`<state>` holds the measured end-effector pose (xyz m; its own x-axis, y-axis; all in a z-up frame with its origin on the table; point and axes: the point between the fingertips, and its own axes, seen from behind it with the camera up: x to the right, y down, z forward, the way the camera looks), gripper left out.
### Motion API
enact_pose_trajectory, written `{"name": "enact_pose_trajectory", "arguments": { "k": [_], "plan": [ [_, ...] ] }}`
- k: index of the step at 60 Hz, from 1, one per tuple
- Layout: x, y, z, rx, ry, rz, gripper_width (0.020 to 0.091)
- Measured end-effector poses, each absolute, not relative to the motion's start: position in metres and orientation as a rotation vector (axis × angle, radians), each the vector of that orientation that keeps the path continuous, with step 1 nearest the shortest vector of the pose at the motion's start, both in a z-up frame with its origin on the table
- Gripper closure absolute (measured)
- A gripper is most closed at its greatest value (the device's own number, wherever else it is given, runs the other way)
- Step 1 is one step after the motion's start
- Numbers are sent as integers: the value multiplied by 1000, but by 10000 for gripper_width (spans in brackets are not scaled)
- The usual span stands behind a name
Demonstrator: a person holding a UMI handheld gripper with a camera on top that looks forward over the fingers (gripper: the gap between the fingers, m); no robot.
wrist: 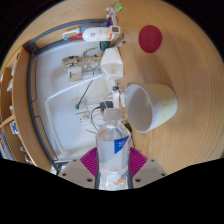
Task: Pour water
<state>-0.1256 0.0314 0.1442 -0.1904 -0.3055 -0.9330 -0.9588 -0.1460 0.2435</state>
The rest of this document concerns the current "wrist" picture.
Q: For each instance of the clear plastic water bottle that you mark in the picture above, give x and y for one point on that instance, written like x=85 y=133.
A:
x=112 y=153

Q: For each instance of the white lotion pump bottle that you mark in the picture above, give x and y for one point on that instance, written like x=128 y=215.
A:
x=98 y=34

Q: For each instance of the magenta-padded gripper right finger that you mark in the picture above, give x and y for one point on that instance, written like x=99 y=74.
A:
x=148 y=173

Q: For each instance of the small white computer mouse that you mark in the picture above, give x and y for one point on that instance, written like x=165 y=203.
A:
x=116 y=99

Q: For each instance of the wooden shelf unit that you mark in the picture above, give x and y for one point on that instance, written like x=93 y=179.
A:
x=21 y=100

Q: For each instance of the white desk lamp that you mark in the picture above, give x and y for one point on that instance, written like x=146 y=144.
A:
x=73 y=86

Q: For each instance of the small white digital clock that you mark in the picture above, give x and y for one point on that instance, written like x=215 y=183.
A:
x=114 y=29

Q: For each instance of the flat round red coaster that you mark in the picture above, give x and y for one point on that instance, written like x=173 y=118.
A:
x=150 y=38

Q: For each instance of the cream ceramic mug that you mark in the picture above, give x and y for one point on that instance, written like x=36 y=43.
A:
x=160 y=106

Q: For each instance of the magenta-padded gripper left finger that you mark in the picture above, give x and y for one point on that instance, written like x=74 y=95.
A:
x=75 y=173

